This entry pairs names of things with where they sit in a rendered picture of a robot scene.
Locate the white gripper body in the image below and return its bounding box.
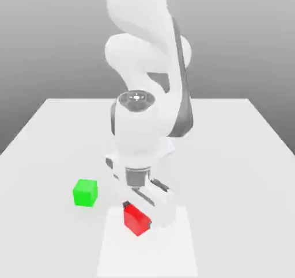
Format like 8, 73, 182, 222
114, 177, 177, 229

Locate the small red cube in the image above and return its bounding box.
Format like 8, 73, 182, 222
123, 203, 152, 237

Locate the small green cube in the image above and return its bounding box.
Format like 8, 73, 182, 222
72, 178, 99, 208

